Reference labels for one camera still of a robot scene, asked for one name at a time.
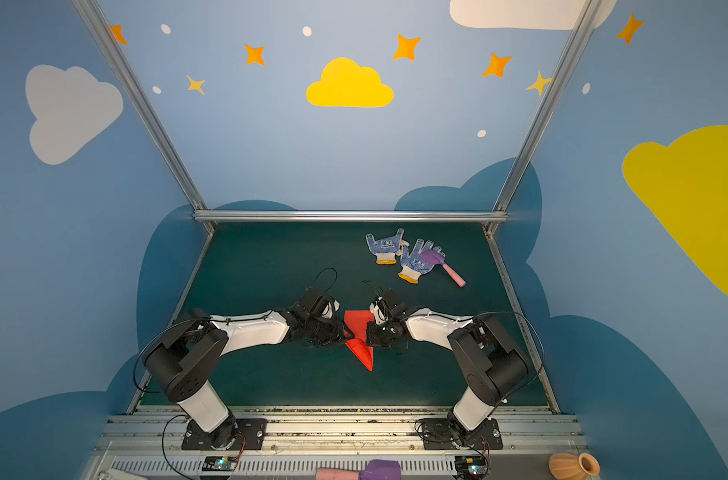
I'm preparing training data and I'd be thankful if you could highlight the red square paper sheet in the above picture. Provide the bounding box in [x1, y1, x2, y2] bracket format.
[344, 311, 374, 372]

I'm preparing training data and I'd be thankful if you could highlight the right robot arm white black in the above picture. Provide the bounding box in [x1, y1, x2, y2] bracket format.
[366, 290, 535, 434]

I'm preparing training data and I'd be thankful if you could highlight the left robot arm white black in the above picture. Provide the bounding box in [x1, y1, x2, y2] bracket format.
[140, 287, 354, 435]

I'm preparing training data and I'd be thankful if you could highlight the right blue dotted work glove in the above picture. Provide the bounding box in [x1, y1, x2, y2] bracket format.
[398, 238, 445, 284]

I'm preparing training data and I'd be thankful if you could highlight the blue dotted work glove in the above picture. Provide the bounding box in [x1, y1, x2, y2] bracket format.
[365, 228, 409, 265]
[398, 238, 445, 284]

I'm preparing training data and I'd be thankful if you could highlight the left blue dotted work glove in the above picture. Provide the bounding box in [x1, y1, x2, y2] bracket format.
[365, 228, 409, 265]

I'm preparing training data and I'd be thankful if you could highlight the purple pink brush on table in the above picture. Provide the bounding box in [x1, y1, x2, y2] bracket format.
[420, 249, 467, 288]

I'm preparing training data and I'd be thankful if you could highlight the pink purple brush front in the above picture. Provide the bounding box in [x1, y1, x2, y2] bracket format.
[315, 460, 402, 480]

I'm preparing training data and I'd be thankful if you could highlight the right green circuit board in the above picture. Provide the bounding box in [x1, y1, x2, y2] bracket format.
[454, 456, 489, 480]

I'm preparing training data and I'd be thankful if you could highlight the green circuit board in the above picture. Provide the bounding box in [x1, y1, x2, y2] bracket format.
[454, 456, 489, 480]
[202, 456, 239, 472]

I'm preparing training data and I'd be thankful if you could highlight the left green circuit board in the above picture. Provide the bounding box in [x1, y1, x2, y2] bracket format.
[202, 456, 239, 472]

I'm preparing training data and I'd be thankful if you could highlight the terracotta ribbed vase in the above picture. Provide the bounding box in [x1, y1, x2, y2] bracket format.
[548, 453, 601, 480]

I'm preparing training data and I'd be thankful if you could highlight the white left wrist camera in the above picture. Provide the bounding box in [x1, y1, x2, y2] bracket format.
[322, 299, 340, 319]

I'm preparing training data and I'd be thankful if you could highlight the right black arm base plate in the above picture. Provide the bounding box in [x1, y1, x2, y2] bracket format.
[415, 418, 504, 451]

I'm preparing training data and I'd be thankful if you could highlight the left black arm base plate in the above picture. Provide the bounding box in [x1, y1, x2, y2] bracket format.
[181, 418, 267, 451]

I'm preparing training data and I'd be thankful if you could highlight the rear aluminium frame bar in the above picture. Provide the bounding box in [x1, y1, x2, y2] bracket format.
[194, 210, 508, 223]

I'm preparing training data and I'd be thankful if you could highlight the front aluminium rail base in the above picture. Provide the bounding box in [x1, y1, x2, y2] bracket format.
[81, 406, 589, 479]

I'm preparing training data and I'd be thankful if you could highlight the left aluminium frame post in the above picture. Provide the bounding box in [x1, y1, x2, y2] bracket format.
[72, 0, 208, 213]

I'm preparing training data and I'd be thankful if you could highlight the aluminium frame post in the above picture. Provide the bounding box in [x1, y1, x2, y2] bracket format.
[72, 0, 208, 213]
[484, 0, 604, 239]

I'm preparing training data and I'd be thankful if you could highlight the right aluminium frame post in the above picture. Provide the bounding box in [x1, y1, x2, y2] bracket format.
[484, 0, 604, 239]

